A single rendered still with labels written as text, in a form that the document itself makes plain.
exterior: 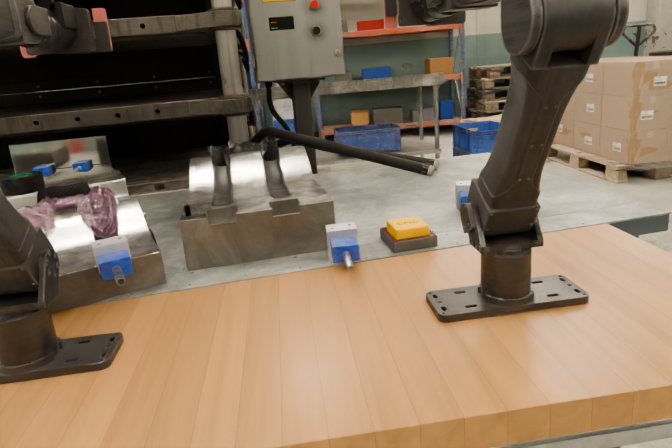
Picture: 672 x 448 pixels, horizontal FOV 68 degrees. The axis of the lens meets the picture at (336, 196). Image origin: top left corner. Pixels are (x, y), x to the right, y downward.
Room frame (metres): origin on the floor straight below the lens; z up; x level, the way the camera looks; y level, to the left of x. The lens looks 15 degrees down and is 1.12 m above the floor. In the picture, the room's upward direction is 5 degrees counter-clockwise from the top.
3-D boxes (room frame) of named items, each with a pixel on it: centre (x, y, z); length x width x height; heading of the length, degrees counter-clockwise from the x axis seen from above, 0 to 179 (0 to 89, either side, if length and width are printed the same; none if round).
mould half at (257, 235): (1.06, 0.18, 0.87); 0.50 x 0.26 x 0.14; 10
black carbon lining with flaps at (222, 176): (1.04, 0.19, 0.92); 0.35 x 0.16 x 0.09; 10
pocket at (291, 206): (0.84, 0.09, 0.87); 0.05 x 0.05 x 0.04; 10
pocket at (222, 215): (0.82, 0.20, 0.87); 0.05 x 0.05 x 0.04; 10
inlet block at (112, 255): (0.70, 0.33, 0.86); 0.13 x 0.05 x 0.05; 28
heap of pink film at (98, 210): (0.91, 0.51, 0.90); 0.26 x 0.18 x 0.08; 28
